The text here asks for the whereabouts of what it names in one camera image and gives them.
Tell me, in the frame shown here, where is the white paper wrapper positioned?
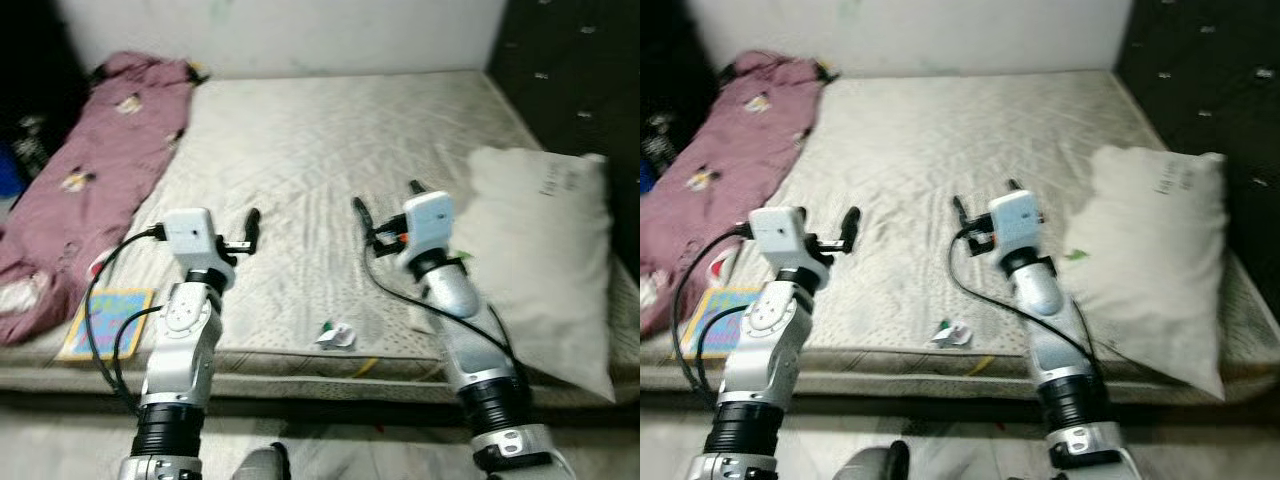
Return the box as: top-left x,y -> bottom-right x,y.
929,320 -> 973,350
314,320 -> 358,350

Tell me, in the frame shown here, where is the colourful children's book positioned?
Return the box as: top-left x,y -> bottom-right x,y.
680,287 -> 763,359
57,288 -> 157,362

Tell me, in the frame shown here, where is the white pillow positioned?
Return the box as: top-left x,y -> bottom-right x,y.
408,147 -> 617,403
1058,145 -> 1230,401

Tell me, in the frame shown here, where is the white quilted mattress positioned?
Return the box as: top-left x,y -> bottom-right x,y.
0,68 -> 641,406
640,68 -> 1280,406

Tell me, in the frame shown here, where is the purple printed blanket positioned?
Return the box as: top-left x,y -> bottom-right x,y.
640,52 -> 833,339
0,52 -> 203,346

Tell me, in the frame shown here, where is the black tufted headboard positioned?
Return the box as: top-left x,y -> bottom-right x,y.
1112,0 -> 1280,289
486,0 -> 641,273

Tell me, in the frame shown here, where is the black bag with white print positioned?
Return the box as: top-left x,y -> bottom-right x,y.
10,112 -> 56,183
645,112 -> 687,181

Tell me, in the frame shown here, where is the silver robot left leg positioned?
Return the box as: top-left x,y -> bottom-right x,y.
232,443 -> 293,480
832,440 -> 911,480

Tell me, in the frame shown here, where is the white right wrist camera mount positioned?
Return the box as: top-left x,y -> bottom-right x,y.
403,191 -> 457,254
989,189 -> 1044,252

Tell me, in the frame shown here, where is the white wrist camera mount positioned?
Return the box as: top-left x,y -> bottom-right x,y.
750,206 -> 830,269
989,189 -> 1044,252
163,208 -> 237,267
403,191 -> 457,254

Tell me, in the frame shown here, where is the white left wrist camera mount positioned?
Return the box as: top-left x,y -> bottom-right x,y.
750,206 -> 830,269
163,208 -> 237,267

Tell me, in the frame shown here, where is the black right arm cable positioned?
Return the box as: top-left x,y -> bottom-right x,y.
948,228 -> 1107,383
362,228 -> 527,391

